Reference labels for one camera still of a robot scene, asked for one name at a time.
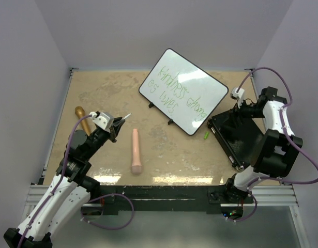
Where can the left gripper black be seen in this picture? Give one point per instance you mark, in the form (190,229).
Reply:
(117,124)

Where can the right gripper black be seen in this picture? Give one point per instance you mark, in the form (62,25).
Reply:
(236,111)

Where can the white whiteboard black frame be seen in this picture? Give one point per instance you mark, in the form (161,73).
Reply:
(182,91)

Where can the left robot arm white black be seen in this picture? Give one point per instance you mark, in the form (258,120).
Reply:
(70,188)

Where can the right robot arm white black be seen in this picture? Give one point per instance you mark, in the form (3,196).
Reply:
(278,149)

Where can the black keyboard case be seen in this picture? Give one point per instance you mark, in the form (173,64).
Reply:
(237,136)

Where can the gold toy microphone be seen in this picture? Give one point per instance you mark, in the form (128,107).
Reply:
(80,113)

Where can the pink toy microphone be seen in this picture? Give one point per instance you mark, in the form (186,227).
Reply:
(136,166)

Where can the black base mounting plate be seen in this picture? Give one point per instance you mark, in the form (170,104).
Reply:
(177,198)

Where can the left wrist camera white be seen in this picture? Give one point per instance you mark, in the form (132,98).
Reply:
(103,120)

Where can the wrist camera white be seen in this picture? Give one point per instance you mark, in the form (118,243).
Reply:
(103,120)
(238,95)

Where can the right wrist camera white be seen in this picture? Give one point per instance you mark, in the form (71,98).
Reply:
(238,95)

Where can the wire whiteboard stand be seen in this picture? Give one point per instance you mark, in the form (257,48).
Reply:
(161,113)

